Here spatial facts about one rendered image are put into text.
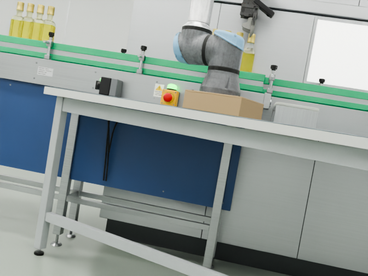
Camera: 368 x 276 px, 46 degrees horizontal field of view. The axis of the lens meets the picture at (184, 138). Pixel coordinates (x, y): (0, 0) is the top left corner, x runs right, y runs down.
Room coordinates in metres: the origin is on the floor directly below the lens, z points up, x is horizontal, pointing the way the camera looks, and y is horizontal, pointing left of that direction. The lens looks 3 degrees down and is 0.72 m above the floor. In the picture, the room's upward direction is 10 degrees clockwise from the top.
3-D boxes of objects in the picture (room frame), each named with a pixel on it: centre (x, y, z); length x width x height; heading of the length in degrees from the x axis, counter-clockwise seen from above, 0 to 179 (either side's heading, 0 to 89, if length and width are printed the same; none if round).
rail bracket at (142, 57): (2.00, 0.26, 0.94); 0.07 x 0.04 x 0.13; 171
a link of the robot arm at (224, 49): (1.60, -0.10, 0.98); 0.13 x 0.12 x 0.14; 62
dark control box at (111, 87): (2.00, 0.37, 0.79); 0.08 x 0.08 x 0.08; 81
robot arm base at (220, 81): (1.60, -0.10, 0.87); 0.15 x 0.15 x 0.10
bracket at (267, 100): (1.98, -0.34, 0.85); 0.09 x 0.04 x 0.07; 171
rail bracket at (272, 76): (1.96, -0.34, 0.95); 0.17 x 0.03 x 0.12; 171
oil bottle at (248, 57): (2.10, -0.24, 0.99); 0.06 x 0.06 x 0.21; 81
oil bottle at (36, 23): (2.27, 0.84, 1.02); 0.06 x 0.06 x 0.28; 81
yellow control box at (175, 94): (1.96, 0.09, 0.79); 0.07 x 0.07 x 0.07; 81
